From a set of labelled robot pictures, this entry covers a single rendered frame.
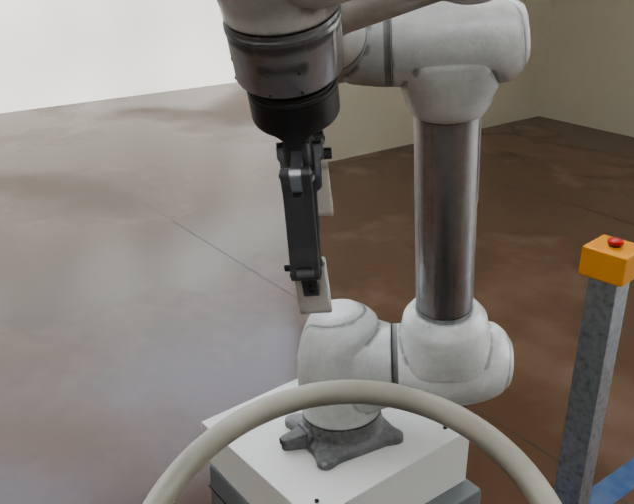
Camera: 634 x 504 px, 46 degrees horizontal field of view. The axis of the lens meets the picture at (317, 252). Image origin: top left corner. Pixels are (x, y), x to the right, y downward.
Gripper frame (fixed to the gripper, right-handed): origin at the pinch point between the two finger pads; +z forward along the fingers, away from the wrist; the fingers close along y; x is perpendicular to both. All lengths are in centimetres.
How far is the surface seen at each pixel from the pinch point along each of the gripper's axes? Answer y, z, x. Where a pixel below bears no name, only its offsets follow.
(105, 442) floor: -97, 193, -105
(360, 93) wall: -492, 299, -7
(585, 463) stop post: -56, 146, 60
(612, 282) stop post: -76, 92, 63
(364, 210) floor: -341, 299, -6
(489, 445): 8.1, 24.2, 17.2
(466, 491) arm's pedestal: -19, 88, 20
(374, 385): -0.2, 23.6, 4.5
